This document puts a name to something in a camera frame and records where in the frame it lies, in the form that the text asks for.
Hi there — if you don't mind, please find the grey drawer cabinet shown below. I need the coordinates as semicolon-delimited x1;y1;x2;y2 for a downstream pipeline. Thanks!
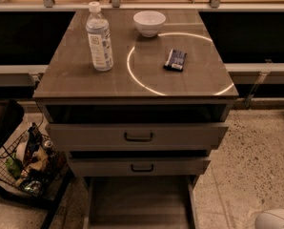
32;9;240;229

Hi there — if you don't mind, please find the dark blue snack packet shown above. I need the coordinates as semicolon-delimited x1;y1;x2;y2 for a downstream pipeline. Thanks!
163;49;187;72

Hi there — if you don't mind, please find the clear plastic water bottle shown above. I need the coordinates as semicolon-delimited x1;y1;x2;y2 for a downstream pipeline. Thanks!
86;2;113;72

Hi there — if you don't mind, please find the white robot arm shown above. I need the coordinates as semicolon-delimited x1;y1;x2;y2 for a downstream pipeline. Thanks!
254;207;284;229

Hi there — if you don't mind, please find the white ceramic bowl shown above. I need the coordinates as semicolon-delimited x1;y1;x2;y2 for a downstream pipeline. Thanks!
133;10;166;37

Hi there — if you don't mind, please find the grey drawer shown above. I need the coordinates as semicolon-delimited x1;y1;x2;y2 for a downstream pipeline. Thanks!
83;176;197;229
47;123;228;151
68;157;210;177

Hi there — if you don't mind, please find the dark snack bag in basket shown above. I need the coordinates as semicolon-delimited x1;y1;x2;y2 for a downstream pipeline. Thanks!
25;122;43;161

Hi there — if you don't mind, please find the soda can in basket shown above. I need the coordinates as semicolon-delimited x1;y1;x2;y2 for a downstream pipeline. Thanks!
43;140;54;155

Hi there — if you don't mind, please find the green item in basket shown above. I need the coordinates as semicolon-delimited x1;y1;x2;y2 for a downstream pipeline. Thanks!
6;157;22;179

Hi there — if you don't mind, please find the black wire basket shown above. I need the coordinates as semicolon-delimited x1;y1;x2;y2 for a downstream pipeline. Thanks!
0;132;66;197

